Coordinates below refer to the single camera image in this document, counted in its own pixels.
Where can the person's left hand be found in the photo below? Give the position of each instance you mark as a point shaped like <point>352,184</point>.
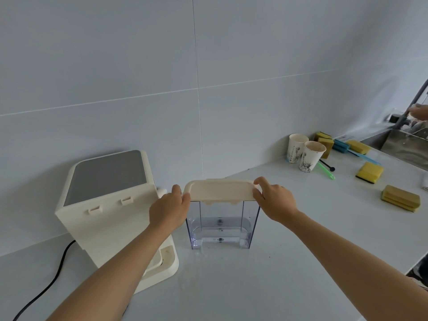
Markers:
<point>167,212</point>

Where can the person's right hand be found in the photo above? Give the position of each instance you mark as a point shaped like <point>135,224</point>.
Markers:
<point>276,200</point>

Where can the person's right thumb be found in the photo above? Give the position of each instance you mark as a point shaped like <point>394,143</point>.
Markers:
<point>258,196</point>

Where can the person's left thumb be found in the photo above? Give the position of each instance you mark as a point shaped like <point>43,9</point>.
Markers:
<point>186,203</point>

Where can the cream water tank lid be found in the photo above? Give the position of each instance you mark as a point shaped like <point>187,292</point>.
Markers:
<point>220,190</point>

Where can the person's right forearm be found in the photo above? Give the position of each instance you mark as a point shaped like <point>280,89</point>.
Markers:
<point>357,260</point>

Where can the person's left forearm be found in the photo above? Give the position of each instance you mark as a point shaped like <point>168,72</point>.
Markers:
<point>115,279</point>

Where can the clear plastic water tank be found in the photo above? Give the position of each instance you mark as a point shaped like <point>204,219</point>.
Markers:
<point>222,223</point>

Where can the white printed paper cup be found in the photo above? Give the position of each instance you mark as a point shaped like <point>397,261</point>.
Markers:
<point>295,147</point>
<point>311,158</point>

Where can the green plastic stick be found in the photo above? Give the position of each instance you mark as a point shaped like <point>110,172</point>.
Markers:
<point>325,171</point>

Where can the cream water dispenser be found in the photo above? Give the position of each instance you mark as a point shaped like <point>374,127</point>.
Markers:
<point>110,200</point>

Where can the black stirrer stick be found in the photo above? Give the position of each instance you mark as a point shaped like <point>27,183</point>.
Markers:
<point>327,165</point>

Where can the olive green sponge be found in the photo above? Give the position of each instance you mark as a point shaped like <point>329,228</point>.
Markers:
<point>326,145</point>
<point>322,135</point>

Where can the blue sponge brush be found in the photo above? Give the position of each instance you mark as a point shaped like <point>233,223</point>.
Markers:
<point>344,146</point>

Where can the yellow sponge with black base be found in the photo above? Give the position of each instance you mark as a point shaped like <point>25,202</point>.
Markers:
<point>369,172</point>

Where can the thick yellow layered sponge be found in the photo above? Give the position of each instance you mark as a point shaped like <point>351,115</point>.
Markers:
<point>400,198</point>

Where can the stainless steel sink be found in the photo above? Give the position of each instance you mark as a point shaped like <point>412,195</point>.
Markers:
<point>403,143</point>

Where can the grey faucet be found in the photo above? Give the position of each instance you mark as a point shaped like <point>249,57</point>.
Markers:
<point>412,105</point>

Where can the person's dark shoe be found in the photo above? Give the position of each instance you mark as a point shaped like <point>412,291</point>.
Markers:
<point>420,274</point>

